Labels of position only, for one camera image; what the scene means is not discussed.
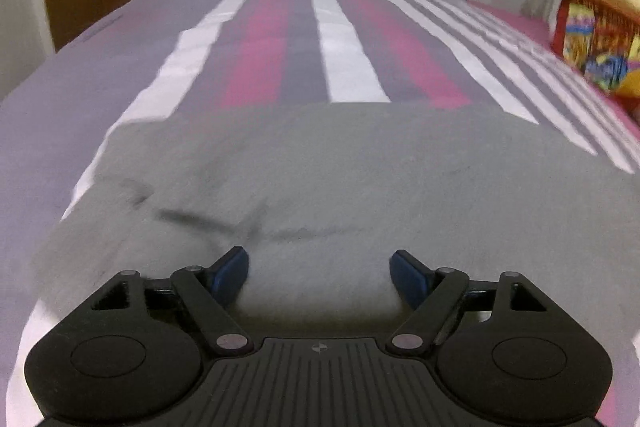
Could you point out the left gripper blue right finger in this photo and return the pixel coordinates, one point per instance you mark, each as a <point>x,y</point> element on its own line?
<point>434,296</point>

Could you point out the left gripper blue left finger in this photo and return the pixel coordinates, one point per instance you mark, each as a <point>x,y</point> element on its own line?
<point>206,294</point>

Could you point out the grey pants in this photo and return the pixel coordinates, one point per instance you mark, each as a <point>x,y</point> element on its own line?
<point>321,195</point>

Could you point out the striped pink purple bedsheet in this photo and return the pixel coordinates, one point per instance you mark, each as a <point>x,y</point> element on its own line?
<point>155,59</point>

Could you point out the colourful red-bordered quilt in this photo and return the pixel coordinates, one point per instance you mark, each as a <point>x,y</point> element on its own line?
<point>600,38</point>

